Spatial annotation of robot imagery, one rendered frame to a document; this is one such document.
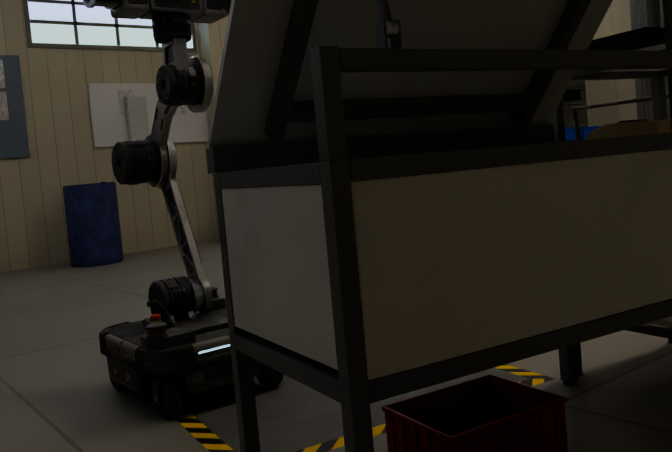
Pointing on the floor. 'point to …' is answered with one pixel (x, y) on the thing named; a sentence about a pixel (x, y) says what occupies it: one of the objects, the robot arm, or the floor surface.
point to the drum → (93, 224)
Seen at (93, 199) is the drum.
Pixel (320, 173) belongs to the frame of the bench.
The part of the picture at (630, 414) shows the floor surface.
